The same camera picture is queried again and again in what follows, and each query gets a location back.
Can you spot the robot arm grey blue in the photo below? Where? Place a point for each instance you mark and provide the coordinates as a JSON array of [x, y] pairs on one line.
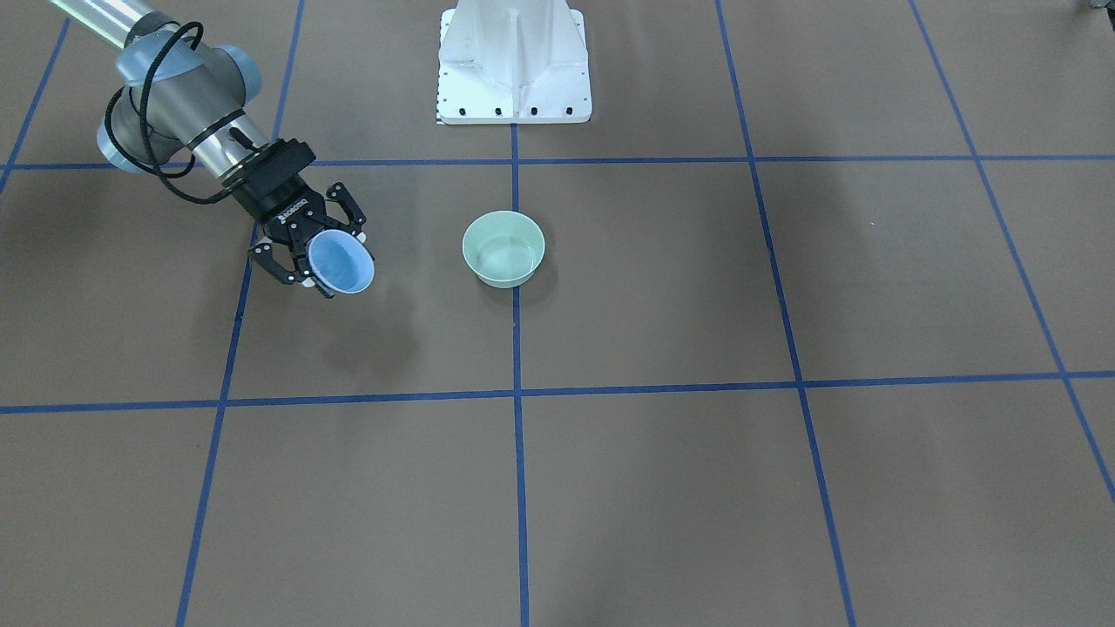
[[180, 116]]

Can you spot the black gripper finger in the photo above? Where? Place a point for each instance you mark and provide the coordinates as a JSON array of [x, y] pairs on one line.
[[266, 255], [343, 213]]

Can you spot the light blue plastic cup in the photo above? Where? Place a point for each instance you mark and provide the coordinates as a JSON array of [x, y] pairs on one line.
[[339, 261]]

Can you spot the light green bowl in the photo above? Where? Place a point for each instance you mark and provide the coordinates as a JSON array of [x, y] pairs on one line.
[[503, 249]]

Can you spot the white camera pedestal column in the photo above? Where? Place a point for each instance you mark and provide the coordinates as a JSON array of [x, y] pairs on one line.
[[513, 63]]

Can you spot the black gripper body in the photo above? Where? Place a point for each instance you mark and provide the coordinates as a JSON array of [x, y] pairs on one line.
[[277, 204]]

